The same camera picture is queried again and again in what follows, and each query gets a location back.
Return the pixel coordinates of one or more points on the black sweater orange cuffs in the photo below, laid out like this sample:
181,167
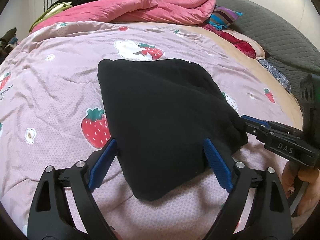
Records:
170,121

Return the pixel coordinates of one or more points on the pink strawberry print quilt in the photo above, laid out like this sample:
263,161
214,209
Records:
48,83

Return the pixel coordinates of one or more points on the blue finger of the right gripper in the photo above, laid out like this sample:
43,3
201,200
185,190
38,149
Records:
254,123

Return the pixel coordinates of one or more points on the red patterned pillow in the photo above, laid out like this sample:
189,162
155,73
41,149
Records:
246,45

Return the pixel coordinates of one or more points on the dark clothes pile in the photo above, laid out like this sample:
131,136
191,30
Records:
8,43

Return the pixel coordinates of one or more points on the grey quilted headboard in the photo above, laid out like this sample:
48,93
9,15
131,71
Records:
288,50

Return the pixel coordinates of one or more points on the hot pink blanket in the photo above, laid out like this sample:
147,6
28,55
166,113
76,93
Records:
184,12

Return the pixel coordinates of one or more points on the right hand holding gripper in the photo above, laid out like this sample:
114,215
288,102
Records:
310,175

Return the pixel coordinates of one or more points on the green blanket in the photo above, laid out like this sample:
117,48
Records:
59,7

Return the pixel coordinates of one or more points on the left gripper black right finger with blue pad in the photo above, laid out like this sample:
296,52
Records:
256,206

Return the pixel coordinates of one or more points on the striped colourful pillow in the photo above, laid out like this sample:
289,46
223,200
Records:
223,17

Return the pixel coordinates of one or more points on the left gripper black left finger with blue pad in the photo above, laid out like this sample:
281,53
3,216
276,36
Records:
50,216

